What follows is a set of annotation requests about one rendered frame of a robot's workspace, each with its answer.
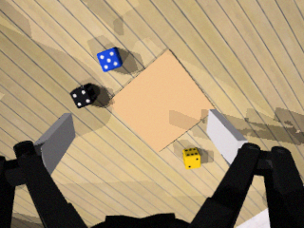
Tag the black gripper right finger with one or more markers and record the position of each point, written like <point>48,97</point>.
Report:
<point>283,185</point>

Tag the black die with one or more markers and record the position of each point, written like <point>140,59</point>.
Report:
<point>83,95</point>

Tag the blue die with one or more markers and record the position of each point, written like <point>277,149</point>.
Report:
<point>110,59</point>

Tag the peach flat mat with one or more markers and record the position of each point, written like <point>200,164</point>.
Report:
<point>162,102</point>

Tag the yellow die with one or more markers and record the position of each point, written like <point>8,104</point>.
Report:
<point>191,158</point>

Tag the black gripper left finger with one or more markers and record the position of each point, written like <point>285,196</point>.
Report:
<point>52,207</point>

